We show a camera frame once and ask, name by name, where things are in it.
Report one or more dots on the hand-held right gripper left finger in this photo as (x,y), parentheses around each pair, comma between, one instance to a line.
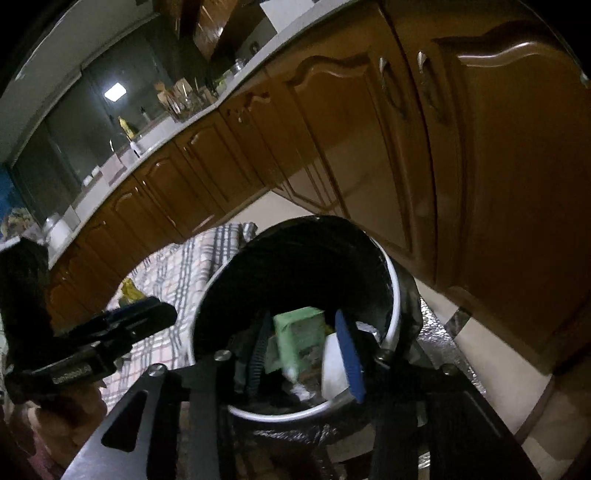
(256,360)

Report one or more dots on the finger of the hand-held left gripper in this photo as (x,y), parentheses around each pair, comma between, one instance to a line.
(154,318)
(131,309)

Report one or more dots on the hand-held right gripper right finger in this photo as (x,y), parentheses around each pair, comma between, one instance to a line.
(349,364)

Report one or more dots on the green paper carton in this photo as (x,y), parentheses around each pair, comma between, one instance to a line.
(295,332)

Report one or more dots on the white trash bin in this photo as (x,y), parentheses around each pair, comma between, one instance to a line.
(286,414)

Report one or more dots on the person's left hand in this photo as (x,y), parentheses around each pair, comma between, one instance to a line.
(69,410)

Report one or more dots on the yellow foam fruit net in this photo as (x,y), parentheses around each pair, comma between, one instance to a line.
(131,291)

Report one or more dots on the white canister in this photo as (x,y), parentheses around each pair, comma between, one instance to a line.
(59,230)

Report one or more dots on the silver patterned floor mat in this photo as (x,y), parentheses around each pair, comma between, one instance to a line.
(450,341)

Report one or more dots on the white dish cloth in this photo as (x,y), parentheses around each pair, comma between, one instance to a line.
(116,170)

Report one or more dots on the kitchen faucet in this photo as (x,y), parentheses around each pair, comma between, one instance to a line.
(117,143)

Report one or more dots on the yellow bottle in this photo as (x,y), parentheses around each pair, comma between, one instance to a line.
(127,128)

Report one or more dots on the kitchen window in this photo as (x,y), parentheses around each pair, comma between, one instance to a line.
(92,115)

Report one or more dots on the utensil holder with utensils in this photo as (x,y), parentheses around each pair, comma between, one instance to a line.
(182,99)

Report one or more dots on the wooden lower cabinets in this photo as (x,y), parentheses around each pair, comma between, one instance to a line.
(461,161)

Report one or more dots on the wooden cabinets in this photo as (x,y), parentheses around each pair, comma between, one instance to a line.
(221,23)
(461,161)

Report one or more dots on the wooden upper cabinets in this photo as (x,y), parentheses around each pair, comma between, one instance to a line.
(221,23)

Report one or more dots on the white kitchen countertop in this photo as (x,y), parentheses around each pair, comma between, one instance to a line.
(295,41)

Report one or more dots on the beach fruit wall poster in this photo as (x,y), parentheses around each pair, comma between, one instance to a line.
(11,207)

